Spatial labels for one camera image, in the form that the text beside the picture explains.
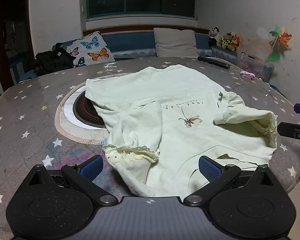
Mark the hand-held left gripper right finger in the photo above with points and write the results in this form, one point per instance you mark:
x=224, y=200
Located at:
x=210, y=169

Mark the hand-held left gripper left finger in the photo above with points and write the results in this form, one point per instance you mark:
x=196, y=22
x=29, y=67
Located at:
x=92, y=168

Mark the light green lace-sleeved shirt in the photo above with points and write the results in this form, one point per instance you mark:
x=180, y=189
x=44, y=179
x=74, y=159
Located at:
x=177, y=92

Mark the round black induction cooktop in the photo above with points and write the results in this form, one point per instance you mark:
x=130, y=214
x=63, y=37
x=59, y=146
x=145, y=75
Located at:
x=87, y=112

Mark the clear plastic storage box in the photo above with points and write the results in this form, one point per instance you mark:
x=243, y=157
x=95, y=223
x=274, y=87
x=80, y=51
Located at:
x=255, y=66

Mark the small pink fabric item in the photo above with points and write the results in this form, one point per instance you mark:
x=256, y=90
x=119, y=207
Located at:
x=247, y=74

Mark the colourful pinwheel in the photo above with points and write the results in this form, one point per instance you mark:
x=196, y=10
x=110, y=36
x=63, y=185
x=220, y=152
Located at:
x=281, y=36

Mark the grey star tablecloth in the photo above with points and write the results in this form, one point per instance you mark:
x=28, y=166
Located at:
x=27, y=110

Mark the orange plush toy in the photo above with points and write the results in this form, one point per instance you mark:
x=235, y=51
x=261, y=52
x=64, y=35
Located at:
x=235, y=42

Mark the black remote control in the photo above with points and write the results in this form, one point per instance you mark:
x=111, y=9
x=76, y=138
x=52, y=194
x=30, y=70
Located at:
x=213, y=62

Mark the brown bear plush toy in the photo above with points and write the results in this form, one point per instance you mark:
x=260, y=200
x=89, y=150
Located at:
x=226, y=41

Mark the panda plush toy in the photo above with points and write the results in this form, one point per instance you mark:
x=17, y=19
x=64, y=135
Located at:
x=214, y=36

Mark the black bag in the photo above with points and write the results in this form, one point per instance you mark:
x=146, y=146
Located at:
x=53, y=60

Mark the butterfly print pillow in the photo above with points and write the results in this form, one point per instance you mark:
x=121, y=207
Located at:
x=92, y=48

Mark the beige pillow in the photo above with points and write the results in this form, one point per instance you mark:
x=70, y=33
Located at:
x=176, y=42

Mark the blue cushioned bench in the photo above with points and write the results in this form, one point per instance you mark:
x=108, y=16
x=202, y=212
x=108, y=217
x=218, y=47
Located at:
x=132, y=41

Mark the dark wooden door frame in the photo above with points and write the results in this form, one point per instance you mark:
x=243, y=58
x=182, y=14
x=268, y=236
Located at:
x=12, y=30

